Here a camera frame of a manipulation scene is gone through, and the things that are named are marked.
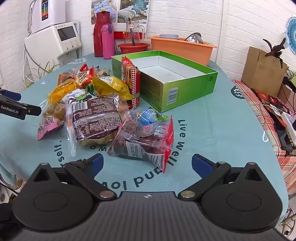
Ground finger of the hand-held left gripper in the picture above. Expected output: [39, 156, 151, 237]
[0, 89, 22, 102]
[25, 104, 42, 116]

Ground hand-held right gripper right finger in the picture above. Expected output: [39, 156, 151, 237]
[178, 153, 267, 201]

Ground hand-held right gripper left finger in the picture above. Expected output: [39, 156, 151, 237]
[30, 153, 117, 201]

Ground pink brown cake packet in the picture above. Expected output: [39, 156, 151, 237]
[37, 103, 67, 141]

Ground golden yellow snack packet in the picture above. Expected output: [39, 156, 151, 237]
[48, 79, 82, 105]

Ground clear brown bread packet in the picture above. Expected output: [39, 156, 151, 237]
[65, 96, 123, 157]

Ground orange snack packet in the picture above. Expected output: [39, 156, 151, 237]
[57, 67, 78, 85]

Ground clear red-edged snack packet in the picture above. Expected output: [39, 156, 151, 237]
[107, 110, 174, 174]

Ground red-orange snack packet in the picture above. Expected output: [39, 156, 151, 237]
[76, 64, 95, 88]

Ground blue green snack packet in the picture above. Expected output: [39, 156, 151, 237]
[134, 107, 169, 127]

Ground green cardboard box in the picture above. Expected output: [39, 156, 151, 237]
[111, 50, 218, 113]

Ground small clear snack packet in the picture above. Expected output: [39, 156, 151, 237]
[95, 68, 111, 78]

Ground red checkered snack packet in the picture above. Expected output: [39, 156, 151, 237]
[121, 56, 141, 109]

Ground dry grass plant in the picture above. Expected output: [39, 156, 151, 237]
[23, 60, 61, 88]

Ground white appliance with screen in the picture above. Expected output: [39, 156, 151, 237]
[24, 21, 82, 61]

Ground plaid cloth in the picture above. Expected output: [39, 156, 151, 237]
[232, 79, 296, 195]

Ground red envelope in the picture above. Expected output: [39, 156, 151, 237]
[253, 89, 281, 106]

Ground white power adapter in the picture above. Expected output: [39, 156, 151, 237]
[280, 112, 296, 137]

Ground red thermos jug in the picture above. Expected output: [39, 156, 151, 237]
[93, 11, 113, 57]

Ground pink bottle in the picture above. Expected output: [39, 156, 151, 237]
[102, 24, 115, 60]

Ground large cardboard box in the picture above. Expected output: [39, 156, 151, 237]
[241, 46, 289, 97]

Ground orange plastic basin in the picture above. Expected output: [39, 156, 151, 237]
[147, 34, 218, 66]

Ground red plastic basin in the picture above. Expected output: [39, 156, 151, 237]
[117, 43, 150, 55]

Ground steel bowl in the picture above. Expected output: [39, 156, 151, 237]
[185, 33, 204, 44]

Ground glass pitcher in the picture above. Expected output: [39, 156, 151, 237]
[125, 21, 146, 47]

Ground purple leaf plant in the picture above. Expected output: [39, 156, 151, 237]
[263, 37, 287, 69]

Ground blue paper fan decoration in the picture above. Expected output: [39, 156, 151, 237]
[284, 16, 296, 55]

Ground bedding wall poster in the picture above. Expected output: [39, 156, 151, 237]
[91, 0, 150, 25]

